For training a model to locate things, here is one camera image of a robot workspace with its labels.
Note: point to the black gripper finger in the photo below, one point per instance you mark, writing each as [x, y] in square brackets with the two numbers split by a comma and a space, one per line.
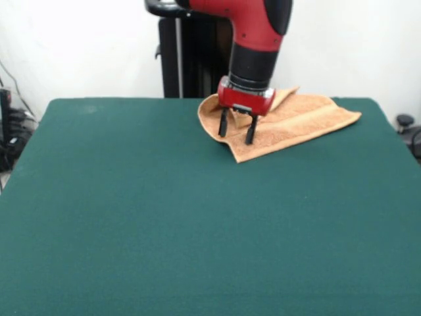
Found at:
[223, 126]
[250, 135]

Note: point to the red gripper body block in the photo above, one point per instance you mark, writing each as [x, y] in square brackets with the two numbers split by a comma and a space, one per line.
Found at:
[245, 100]

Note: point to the tan terry towel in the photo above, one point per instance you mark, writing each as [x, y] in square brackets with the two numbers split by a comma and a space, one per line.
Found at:
[302, 121]

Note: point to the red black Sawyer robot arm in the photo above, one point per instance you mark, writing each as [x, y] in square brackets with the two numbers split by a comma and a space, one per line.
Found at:
[256, 29]

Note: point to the black office chair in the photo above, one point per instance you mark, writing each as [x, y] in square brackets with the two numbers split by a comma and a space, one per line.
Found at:
[411, 131]

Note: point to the dark green table cloth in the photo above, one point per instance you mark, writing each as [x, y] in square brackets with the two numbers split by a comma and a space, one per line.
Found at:
[98, 230]

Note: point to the black electronics box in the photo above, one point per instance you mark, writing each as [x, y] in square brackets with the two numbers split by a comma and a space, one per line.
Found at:
[5, 108]

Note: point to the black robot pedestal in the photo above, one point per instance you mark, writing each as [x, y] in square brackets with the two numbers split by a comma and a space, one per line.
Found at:
[197, 59]

